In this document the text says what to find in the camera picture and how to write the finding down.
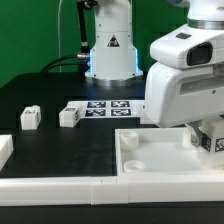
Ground white U-shaped obstacle fence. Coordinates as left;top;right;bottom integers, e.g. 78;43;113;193
0;134;224;206

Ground AprilTag marker sheet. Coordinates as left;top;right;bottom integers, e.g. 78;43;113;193
67;99;144;118

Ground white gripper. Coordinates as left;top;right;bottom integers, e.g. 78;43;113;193
145;25;224;148

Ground white thin cable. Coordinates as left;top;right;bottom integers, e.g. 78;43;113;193
57;0;64;74

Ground black cables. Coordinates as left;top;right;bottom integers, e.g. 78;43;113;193
40;54;91;74

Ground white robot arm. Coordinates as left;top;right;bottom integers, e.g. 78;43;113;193
86;0;224;146

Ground white square tabletop tray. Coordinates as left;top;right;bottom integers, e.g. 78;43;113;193
115;128;224;176

